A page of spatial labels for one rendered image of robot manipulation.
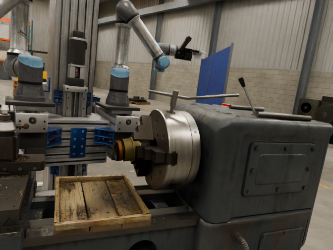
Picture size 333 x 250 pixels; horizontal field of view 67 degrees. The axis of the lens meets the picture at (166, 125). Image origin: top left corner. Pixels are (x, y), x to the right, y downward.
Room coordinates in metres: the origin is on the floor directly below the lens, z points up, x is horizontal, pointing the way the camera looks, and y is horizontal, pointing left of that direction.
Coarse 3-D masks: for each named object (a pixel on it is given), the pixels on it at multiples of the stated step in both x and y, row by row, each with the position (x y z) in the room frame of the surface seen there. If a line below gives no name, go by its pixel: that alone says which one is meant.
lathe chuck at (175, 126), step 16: (160, 112) 0.93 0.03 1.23; (176, 112) 0.97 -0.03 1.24; (160, 128) 0.92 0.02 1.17; (176, 128) 0.87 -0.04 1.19; (144, 144) 1.06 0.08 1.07; (160, 144) 0.90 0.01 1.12; (176, 144) 0.84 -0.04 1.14; (176, 160) 0.84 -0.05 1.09; (160, 176) 0.87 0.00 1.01; (176, 176) 0.85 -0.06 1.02
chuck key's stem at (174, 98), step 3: (174, 90) 0.93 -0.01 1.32; (177, 90) 0.95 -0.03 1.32; (174, 93) 0.93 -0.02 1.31; (177, 93) 0.93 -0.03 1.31; (174, 96) 0.93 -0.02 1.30; (171, 99) 0.94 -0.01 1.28; (174, 99) 0.93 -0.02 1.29; (171, 102) 0.94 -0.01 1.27; (174, 102) 0.94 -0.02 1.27; (171, 105) 0.94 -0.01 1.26; (174, 105) 0.94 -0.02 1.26; (171, 108) 0.94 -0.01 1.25; (171, 111) 0.95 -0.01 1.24
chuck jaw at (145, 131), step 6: (150, 114) 1.04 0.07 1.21; (144, 120) 1.00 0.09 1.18; (150, 120) 1.01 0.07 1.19; (138, 126) 0.97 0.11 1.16; (144, 126) 0.98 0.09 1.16; (150, 126) 0.99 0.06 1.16; (138, 132) 0.96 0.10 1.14; (144, 132) 0.97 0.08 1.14; (150, 132) 0.98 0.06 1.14; (138, 138) 0.94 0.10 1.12; (144, 138) 0.95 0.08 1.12; (150, 138) 0.96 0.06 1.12
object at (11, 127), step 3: (0, 123) 0.80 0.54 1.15; (3, 123) 0.81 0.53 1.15; (6, 123) 0.81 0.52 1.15; (9, 123) 0.82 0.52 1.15; (12, 123) 0.83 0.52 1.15; (0, 126) 0.80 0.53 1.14; (3, 126) 0.80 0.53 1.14; (6, 126) 0.81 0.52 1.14; (9, 126) 0.81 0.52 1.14; (12, 126) 0.82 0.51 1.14; (15, 126) 0.84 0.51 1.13; (0, 129) 0.79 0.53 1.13; (3, 129) 0.80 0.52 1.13; (6, 129) 0.80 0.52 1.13; (9, 129) 0.81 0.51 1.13; (12, 129) 0.82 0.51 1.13; (15, 129) 0.83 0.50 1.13
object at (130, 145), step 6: (132, 138) 0.92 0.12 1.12; (114, 144) 0.91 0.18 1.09; (120, 144) 0.89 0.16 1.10; (126, 144) 0.89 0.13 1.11; (132, 144) 0.90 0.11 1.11; (138, 144) 0.92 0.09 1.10; (114, 150) 0.93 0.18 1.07; (120, 150) 0.87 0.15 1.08; (126, 150) 0.88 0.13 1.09; (132, 150) 0.89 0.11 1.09; (114, 156) 0.91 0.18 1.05; (120, 156) 0.87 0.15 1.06; (126, 156) 0.88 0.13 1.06; (132, 156) 0.89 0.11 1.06
